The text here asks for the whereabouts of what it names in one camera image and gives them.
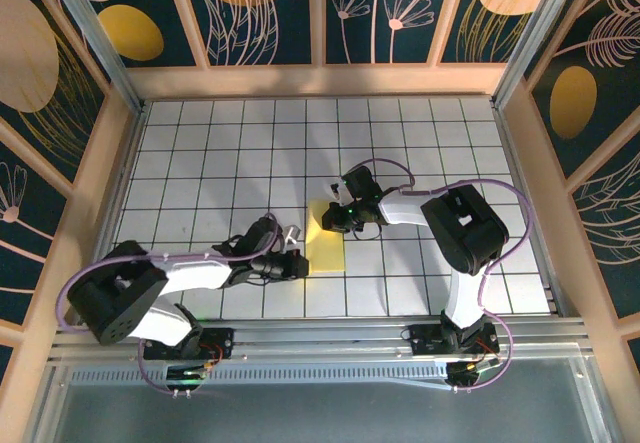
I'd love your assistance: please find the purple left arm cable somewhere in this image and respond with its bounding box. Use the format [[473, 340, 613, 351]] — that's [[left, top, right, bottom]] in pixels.
[[54, 212, 301, 397]]

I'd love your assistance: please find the perforated grey cable duct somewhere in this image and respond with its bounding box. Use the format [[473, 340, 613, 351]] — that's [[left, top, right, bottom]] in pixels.
[[69, 365, 451, 388]]

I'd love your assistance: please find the aluminium side rail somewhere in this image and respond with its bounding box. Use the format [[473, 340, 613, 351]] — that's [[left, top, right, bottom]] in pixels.
[[74, 105, 149, 325], [494, 105, 571, 318]]

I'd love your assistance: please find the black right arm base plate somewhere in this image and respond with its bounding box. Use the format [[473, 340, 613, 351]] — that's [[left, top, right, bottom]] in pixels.
[[408, 323, 501, 356]]

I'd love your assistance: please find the white grid mat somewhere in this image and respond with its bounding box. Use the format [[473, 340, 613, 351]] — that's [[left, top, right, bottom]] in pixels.
[[94, 97, 557, 320]]

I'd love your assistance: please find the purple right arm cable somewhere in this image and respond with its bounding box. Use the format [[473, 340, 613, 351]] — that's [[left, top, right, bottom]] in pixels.
[[349, 157, 532, 395]]

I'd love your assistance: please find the small circuit board with wires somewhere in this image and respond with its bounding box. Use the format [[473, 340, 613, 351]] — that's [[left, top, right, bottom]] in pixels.
[[166, 362, 209, 382], [446, 357, 503, 380]]

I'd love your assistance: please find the aluminium corner post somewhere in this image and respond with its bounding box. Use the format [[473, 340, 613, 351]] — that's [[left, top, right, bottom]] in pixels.
[[42, 0, 147, 114], [491, 0, 587, 109]]

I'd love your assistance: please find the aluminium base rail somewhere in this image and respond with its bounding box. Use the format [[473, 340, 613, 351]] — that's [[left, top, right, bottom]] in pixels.
[[49, 316, 591, 362]]

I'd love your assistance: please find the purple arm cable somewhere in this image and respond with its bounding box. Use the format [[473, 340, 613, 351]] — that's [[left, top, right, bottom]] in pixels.
[[54, 212, 301, 397], [349, 157, 532, 395]]

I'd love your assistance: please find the frosted acrylic panel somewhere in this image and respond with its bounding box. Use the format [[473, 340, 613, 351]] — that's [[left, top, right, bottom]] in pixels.
[[29, 357, 619, 443]]

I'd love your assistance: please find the yellow paper sheet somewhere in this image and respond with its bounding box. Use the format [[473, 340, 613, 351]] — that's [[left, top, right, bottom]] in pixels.
[[305, 197, 348, 276]]

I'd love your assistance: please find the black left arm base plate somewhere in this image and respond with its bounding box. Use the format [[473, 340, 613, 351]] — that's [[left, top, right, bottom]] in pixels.
[[143, 327, 235, 361]]

